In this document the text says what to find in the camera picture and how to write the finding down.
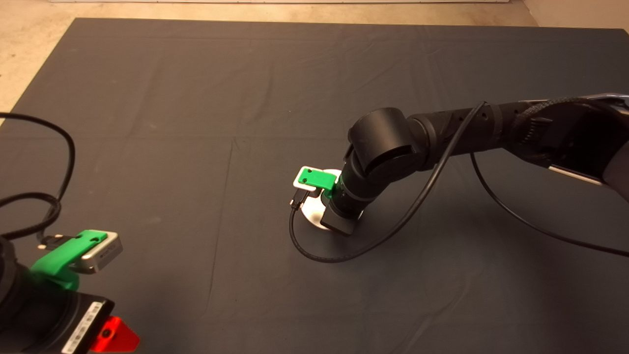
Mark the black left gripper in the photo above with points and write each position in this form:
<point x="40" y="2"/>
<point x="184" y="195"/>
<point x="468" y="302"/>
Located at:
<point x="64" y="324"/>

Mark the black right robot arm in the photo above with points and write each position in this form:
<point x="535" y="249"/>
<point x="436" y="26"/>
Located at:
<point x="383" y="140"/>

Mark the round metal carrier plate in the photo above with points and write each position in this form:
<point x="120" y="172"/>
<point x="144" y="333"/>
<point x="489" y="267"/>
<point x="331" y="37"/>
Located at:
<point x="312" y="216"/>

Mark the dark grey table cloth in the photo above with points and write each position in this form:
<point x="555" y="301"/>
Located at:
<point x="196" y="73"/>

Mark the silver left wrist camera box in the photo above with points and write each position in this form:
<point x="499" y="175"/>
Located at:
<point x="103" y="253"/>

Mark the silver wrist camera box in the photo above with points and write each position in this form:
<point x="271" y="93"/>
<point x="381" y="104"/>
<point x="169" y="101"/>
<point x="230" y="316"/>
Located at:
<point x="303" y="185"/>
<point x="103" y="253"/>

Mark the green left camera mount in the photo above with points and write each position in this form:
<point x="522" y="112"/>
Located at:
<point x="64" y="253"/>

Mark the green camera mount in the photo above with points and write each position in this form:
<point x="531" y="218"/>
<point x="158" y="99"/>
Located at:
<point x="64" y="253"/>
<point x="318" y="177"/>

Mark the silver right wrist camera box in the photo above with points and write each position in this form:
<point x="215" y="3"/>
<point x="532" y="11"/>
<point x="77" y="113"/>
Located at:
<point x="303" y="185"/>

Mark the green right camera mount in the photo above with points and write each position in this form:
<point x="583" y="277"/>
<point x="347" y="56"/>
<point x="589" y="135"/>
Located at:
<point x="318" y="177"/>

